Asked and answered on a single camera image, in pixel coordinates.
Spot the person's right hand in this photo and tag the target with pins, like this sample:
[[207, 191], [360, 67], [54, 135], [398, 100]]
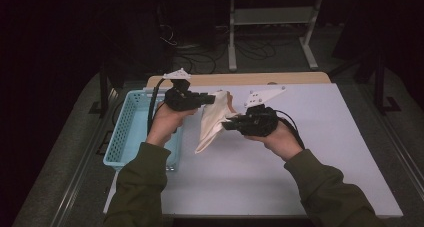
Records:
[[281, 142]]

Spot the black metal stand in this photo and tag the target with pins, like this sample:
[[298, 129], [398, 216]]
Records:
[[380, 87], [104, 90]]

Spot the cream white cloth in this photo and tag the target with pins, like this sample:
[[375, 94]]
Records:
[[213, 120]]

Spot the person's left hand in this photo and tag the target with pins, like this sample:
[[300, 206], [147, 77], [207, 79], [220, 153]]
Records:
[[165, 125]]

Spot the light wooden desk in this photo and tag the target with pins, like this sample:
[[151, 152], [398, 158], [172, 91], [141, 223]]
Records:
[[233, 78]]

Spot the light blue plastic basket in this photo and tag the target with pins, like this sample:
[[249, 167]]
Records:
[[133, 133]]

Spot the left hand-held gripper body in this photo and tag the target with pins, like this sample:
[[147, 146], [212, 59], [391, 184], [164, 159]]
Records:
[[180, 98]]

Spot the white metal stand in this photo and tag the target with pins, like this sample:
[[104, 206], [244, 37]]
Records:
[[271, 16]]

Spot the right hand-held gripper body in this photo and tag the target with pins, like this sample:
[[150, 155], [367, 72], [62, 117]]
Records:
[[260, 120]]

